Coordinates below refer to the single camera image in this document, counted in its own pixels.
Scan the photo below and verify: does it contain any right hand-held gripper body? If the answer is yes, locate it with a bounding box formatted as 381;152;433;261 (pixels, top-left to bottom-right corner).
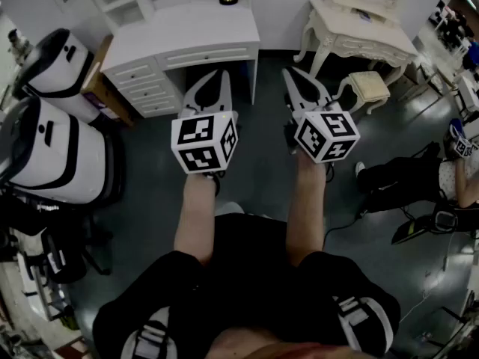
283;98;361;165

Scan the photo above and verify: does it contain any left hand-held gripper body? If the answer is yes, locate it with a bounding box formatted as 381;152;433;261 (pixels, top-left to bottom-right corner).
171;102;240;182

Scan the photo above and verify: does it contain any person's left forearm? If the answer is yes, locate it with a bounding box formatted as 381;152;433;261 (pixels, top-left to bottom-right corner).
173;171;220;266

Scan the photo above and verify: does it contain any person's right forearm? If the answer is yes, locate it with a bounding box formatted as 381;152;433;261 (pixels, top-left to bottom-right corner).
285;154;327;269

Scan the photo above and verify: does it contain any white desk with drawers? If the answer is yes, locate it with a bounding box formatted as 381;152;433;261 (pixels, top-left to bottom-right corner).
86;0;262;120

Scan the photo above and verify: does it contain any cream cushioned stool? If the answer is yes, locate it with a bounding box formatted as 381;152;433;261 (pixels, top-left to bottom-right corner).
334;70;392;116

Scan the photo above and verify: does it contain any cream carved vanity table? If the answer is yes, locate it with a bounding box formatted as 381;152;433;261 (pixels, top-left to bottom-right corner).
293;0;420;80

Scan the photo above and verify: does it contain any brown cardboard box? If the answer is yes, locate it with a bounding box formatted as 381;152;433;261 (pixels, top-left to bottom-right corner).
79;34;136;128

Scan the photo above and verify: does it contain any white black-trimmed case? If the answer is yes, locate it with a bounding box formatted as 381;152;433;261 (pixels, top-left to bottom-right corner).
21;28;95;123
0;96;114;206

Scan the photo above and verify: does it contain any person's black shirt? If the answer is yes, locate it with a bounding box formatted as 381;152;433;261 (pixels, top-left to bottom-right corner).
91;212;402;359

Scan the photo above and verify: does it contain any black office chair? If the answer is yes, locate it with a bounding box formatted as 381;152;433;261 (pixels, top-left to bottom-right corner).
0;196;115;285

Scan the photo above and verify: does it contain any black floor cable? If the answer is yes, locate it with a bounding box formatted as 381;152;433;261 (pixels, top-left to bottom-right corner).
323;206;367;247

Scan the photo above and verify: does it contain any white floor cable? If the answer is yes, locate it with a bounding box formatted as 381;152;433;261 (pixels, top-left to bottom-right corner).
398;233;451;325

